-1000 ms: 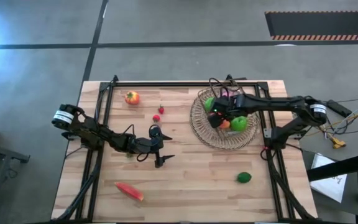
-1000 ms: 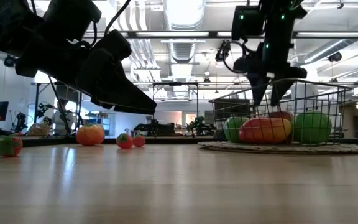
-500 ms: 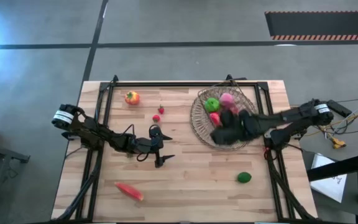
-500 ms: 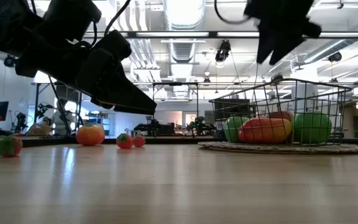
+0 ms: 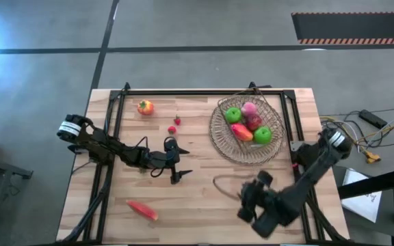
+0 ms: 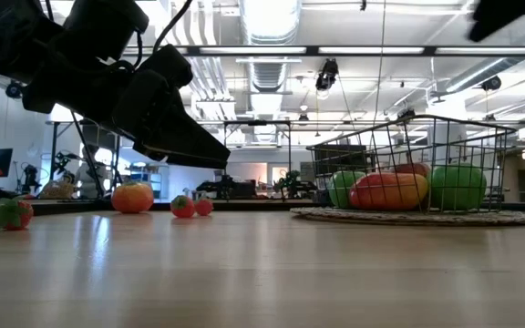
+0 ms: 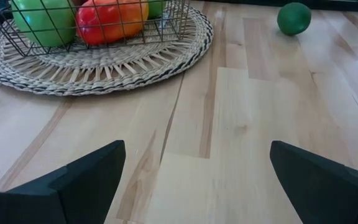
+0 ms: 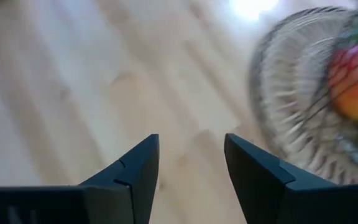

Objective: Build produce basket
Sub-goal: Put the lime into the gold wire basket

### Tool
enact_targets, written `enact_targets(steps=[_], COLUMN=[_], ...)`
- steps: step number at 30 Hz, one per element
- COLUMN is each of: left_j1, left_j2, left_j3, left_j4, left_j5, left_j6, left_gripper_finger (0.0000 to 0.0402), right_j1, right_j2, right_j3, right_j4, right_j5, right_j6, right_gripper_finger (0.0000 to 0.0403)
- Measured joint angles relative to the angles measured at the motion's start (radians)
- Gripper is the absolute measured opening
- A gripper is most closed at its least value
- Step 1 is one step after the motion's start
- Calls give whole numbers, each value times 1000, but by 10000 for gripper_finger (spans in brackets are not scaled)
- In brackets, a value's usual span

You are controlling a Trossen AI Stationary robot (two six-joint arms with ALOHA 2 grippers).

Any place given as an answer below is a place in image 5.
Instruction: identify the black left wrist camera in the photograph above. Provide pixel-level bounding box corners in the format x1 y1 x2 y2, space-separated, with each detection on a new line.
164 136 181 154

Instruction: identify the black power brick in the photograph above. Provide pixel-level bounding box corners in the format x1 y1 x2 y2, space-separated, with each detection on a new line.
358 109 389 130

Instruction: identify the black metal beam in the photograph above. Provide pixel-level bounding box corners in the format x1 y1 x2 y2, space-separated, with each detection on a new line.
337 166 394 200

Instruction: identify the green apple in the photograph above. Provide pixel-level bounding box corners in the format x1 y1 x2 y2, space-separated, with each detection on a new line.
253 125 273 145
224 107 243 124

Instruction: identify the gold wire basket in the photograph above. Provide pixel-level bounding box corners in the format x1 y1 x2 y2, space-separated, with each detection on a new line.
219 87 285 151

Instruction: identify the silver mounting bracket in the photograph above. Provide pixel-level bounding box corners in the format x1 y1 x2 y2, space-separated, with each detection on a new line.
289 139 304 153

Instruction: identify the white paper sheet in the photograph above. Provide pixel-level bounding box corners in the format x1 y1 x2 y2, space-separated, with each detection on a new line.
340 169 382 223

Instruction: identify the orange tomato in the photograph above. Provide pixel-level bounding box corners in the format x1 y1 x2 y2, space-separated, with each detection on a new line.
137 99 155 116

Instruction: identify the yellow cable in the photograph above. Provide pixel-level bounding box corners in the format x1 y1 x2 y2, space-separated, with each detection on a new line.
319 115 394 151

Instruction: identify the red apple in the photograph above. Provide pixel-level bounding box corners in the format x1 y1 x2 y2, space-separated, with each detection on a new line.
246 114 263 132

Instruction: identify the round wire basket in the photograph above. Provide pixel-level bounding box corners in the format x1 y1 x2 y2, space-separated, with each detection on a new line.
207 94 286 164

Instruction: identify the red yellow mango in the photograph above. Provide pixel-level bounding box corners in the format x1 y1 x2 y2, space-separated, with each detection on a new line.
231 122 254 142

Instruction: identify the yellow cable connector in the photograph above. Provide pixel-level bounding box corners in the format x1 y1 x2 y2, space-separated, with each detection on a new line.
365 152 382 164

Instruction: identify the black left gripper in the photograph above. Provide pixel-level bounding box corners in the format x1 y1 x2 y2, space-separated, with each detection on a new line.
148 147 194 186

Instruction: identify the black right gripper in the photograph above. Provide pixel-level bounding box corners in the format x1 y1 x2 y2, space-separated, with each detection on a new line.
237 169 274 223

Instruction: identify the black hazard-striped floor mat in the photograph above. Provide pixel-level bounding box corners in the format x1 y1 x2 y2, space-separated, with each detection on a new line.
291 11 394 45

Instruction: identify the pink peach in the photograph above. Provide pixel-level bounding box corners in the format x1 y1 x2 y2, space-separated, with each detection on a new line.
240 101 259 118

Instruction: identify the black aluminium table frame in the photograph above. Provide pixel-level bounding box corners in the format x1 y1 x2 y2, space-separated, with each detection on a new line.
58 81 347 246

